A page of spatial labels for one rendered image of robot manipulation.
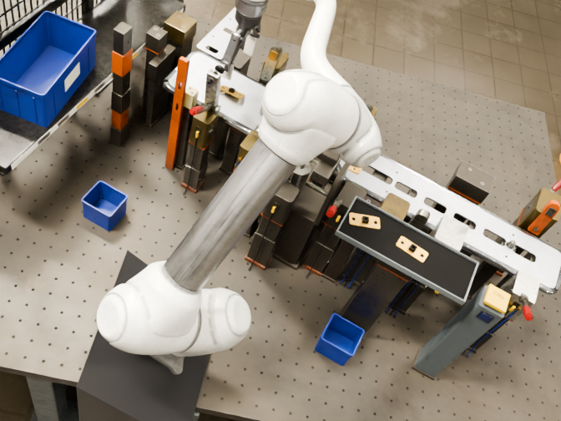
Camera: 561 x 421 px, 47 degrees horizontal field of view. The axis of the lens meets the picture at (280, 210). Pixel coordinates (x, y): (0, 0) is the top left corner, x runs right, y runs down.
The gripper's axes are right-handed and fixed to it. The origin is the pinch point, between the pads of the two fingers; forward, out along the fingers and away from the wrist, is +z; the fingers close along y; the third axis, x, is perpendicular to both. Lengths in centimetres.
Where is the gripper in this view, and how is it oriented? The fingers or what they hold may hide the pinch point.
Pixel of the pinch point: (237, 63)
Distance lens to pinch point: 200.9
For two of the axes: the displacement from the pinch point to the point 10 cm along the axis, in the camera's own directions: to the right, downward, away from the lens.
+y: 4.4, -6.7, 6.0
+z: -2.2, 5.6, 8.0
